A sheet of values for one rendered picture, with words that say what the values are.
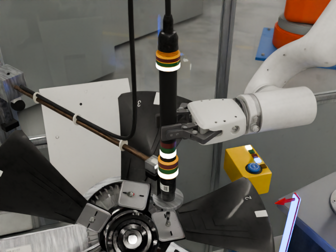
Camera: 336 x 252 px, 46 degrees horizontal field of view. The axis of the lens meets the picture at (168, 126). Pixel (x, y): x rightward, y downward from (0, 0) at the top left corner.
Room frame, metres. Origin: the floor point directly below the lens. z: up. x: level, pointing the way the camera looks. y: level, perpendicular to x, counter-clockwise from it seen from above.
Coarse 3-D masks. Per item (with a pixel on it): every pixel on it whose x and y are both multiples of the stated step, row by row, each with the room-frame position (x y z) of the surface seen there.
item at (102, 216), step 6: (90, 204) 0.64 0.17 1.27; (84, 210) 0.64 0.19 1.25; (90, 210) 0.64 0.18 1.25; (96, 210) 0.63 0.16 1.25; (102, 210) 0.63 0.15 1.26; (84, 216) 0.64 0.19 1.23; (90, 216) 0.64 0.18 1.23; (96, 216) 0.64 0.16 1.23; (102, 216) 0.63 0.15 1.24; (108, 216) 0.63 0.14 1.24; (78, 222) 0.65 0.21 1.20; (84, 222) 0.64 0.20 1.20; (96, 222) 0.64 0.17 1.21; (102, 222) 0.63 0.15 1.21; (90, 228) 0.64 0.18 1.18; (96, 228) 0.64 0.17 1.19
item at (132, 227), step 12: (120, 216) 0.61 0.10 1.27; (132, 216) 0.61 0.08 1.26; (144, 216) 0.61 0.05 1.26; (108, 228) 0.59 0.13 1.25; (120, 228) 0.59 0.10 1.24; (132, 228) 0.59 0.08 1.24; (144, 228) 0.60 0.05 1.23; (156, 228) 0.60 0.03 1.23; (108, 240) 0.57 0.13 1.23; (120, 240) 0.57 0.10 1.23; (144, 240) 0.58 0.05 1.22; (156, 240) 0.58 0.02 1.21
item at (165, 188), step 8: (168, 16) 0.65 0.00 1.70; (168, 24) 0.64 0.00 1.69; (160, 32) 0.65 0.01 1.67; (168, 32) 0.64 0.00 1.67; (160, 40) 0.64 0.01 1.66; (168, 40) 0.64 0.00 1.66; (176, 40) 0.64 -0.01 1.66; (160, 48) 0.64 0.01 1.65; (168, 48) 0.63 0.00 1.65; (176, 48) 0.64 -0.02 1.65; (160, 184) 0.64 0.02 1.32; (168, 184) 0.64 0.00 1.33; (168, 192) 0.64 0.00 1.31; (168, 200) 0.64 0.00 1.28
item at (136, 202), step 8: (128, 184) 0.71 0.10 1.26; (136, 184) 0.70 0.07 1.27; (144, 184) 0.69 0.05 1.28; (120, 192) 0.71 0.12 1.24; (136, 192) 0.69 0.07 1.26; (144, 192) 0.68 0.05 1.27; (120, 200) 0.69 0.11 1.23; (128, 200) 0.68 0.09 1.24; (136, 200) 0.67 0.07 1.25; (144, 200) 0.66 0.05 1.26; (136, 208) 0.65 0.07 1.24; (144, 208) 0.65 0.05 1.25
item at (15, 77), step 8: (0, 64) 1.09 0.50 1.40; (0, 72) 1.04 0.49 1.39; (8, 72) 1.04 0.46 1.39; (16, 72) 1.04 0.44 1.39; (0, 80) 1.00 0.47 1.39; (8, 80) 1.01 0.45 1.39; (16, 80) 1.02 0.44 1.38; (24, 80) 1.04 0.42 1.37; (0, 88) 1.01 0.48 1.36; (8, 88) 1.00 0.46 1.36; (0, 96) 1.02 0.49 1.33; (8, 96) 1.00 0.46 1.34; (16, 96) 1.01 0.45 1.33
